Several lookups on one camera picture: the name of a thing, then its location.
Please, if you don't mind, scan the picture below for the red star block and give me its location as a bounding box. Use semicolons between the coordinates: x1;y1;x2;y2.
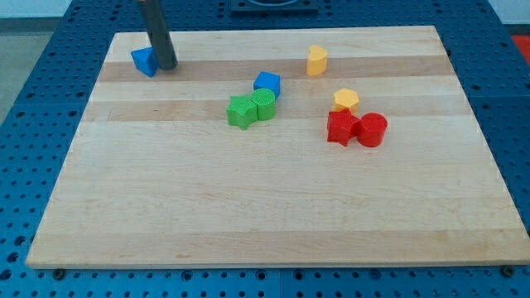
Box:
327;109;360;147

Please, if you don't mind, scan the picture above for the yellow hexagon block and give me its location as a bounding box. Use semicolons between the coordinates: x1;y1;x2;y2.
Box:
331;88;359;115

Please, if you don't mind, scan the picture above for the blue cube block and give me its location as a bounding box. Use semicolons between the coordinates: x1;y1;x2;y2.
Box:
253;71;281;98

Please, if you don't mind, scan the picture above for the red cylinder block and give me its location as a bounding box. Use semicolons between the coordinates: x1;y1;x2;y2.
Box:
357;113;388;147

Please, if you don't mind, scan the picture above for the green cylinder block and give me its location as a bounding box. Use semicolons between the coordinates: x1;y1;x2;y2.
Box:
251;88;276;121

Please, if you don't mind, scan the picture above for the blue triangle block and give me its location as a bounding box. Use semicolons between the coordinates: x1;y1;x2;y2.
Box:
131;47;159;77

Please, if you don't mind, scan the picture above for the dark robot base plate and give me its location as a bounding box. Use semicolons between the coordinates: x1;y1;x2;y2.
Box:
228;0;320;14

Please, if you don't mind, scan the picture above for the yellow heart block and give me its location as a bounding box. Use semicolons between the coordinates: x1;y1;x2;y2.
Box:
306;45;328;76

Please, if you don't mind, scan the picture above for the wooden board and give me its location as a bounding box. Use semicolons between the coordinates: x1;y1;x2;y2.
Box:
26;26;529;269

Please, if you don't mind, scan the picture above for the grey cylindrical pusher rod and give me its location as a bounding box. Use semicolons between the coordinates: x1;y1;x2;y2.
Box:
137;0;178;70

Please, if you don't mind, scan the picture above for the green star block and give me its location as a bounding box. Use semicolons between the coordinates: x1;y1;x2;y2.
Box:
226;94;258;130

